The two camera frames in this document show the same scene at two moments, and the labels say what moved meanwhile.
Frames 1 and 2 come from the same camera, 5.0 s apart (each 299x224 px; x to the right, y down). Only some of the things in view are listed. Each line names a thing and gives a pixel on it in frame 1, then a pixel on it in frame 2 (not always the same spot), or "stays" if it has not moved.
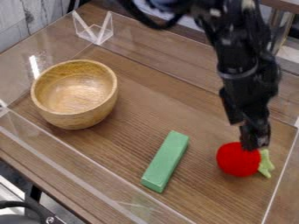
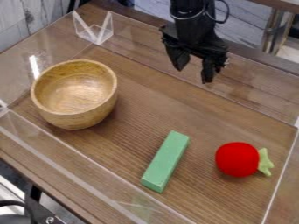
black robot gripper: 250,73 to 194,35
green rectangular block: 165,160 stays
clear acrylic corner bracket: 94,33 stays
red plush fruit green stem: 243,163 stays
